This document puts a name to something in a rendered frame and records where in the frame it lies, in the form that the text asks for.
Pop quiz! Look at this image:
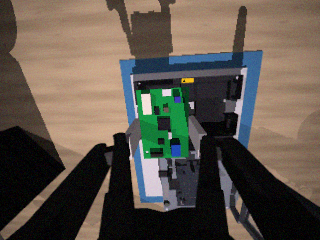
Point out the green circuit board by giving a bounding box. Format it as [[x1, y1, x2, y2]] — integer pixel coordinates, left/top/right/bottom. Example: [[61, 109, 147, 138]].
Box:
[[136, 87, 189, 159]]

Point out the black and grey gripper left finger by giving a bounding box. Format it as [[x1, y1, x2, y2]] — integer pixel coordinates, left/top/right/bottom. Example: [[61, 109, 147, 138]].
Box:
[[6, 118, 141, 240]]

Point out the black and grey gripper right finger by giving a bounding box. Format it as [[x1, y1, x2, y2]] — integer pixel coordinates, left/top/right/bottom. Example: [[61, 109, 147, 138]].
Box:
[[188, 115, 320, 240]]

